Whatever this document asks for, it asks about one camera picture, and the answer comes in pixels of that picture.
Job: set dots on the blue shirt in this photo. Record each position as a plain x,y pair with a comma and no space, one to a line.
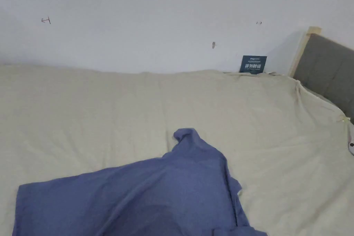
155,191

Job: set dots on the dark blue card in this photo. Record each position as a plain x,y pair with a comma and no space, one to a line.
253,64

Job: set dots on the bed with beige sheet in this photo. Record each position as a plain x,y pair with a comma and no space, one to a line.
83,114

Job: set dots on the grey padded headboard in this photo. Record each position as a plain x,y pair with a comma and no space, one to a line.
326,64

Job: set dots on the white phone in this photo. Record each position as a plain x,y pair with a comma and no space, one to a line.
351,144

